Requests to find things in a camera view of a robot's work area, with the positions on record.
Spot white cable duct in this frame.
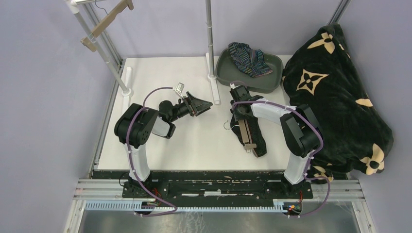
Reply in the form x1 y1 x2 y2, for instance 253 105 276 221
85 200 287 214

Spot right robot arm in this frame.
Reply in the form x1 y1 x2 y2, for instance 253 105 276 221
230 84 324 198

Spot purple cable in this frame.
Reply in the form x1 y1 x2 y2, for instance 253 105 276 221
229 80 331 217
125 86 178 217

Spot wooden clip hanger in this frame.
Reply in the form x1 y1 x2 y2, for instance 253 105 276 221
223 120 257 156

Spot blue striped underwear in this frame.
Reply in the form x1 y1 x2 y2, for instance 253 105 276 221
228 42 273 78

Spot left hanging wooden hanger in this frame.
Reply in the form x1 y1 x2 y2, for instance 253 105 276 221
81 0 134 52

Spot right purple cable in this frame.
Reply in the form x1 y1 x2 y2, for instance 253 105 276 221
229 80 331 217

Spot centre rack pole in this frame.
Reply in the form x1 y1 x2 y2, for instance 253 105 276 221
205 0 216 80

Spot green plastic tray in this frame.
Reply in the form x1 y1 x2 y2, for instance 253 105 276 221
215 49 283 94

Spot rack pole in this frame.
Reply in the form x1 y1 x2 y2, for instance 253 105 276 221
205 0 216 80
64 0 126 91

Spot aluminium frame rails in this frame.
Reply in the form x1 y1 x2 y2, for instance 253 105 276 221
64 179 376 233

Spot black floral blanket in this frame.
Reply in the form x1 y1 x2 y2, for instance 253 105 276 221
282 23 394 183

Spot left rack pole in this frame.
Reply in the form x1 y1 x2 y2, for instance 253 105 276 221
64 0 126 91

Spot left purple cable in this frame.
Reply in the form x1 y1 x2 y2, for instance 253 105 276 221
125 86 178 217

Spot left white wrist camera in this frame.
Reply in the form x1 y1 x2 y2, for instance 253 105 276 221
173 83 185 99

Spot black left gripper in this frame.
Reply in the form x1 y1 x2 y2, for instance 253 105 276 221
170 91 213 122

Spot black striped underwear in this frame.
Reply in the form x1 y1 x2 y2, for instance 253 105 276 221
230 117 267 158

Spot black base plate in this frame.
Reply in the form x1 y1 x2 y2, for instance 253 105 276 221
91 170 313 208

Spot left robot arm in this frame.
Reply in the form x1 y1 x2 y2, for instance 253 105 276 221
114 92 213 198

